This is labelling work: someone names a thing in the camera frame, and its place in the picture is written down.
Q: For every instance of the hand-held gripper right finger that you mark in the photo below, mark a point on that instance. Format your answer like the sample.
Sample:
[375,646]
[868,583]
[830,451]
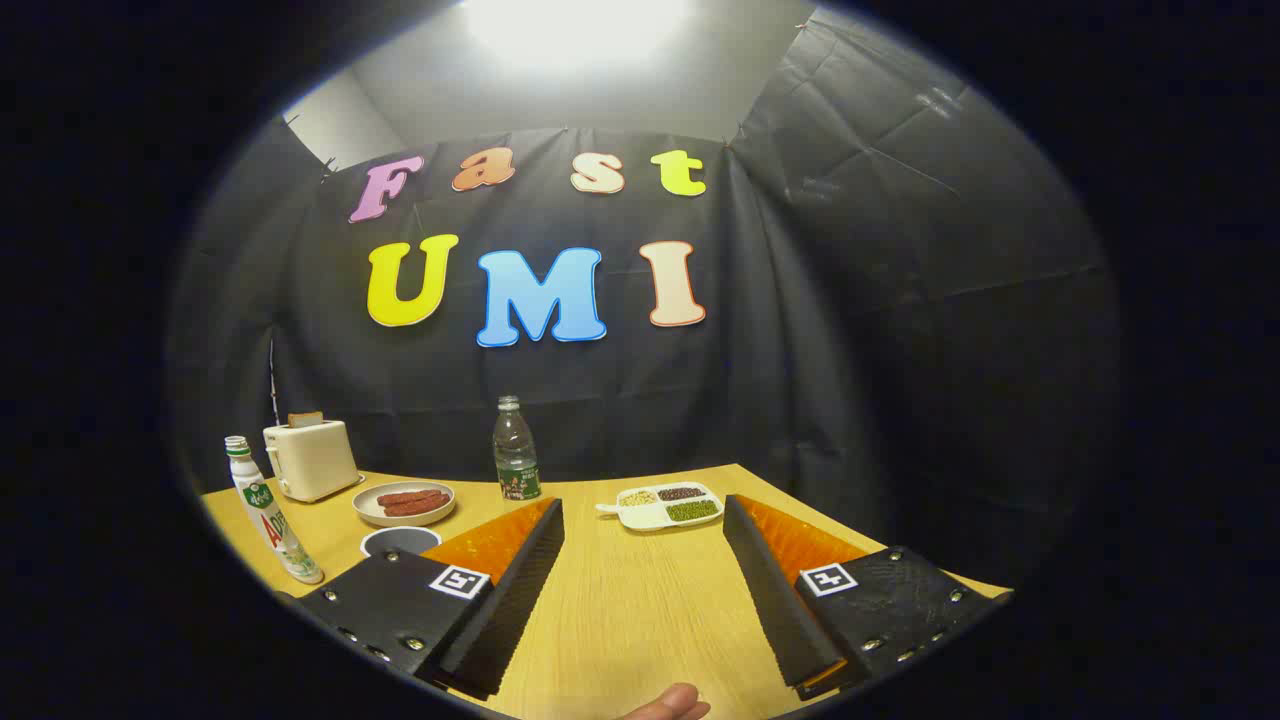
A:
[775,600]

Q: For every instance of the white juice bottle green collar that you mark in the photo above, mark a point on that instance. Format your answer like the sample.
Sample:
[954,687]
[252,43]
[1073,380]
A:
[268,510]

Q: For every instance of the clear water bottle green label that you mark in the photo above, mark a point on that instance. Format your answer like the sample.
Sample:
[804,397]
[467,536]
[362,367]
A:
[515,460]

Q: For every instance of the red meat strips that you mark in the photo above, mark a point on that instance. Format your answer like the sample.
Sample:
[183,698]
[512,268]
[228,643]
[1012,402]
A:
[410,502]

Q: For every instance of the wooden table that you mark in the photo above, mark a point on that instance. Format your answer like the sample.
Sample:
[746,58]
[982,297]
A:
[640,600]

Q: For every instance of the white divided dish with beans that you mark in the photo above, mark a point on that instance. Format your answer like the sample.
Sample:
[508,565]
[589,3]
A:
[640,517]

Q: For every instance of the bread slice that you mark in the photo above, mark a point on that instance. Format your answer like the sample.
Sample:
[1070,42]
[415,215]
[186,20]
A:
[305,420]

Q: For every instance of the ceiling light panel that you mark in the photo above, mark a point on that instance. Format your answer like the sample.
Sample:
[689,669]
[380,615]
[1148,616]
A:
[575,25]

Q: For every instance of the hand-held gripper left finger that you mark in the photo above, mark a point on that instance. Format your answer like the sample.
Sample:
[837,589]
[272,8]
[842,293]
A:
[515,600]

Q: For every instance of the white round plate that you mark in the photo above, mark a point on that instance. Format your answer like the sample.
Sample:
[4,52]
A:
[372,511]

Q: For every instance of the cream toaster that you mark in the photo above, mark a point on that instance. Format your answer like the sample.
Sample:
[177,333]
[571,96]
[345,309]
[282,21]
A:
[310,460]

